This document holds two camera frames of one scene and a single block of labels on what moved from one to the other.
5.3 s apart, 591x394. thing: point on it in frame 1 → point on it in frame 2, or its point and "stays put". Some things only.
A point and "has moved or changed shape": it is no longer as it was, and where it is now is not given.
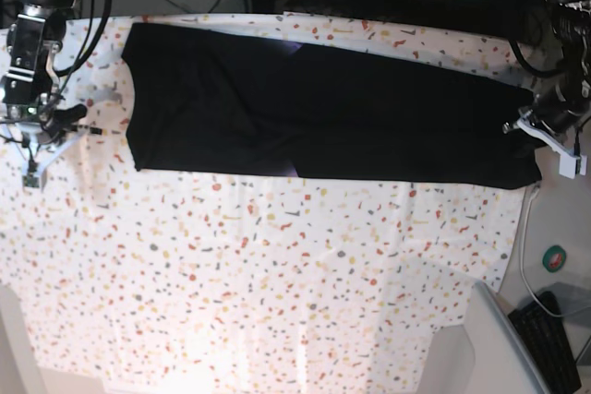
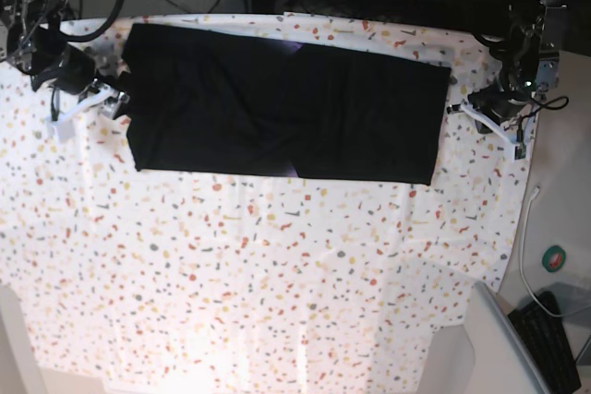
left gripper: [55, 122] → [75, 74]
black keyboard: [540, 327] stays put
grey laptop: [502, 364] stays put
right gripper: [557, 108] → [496, 102]
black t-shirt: [212, 102] has moved or changed shape
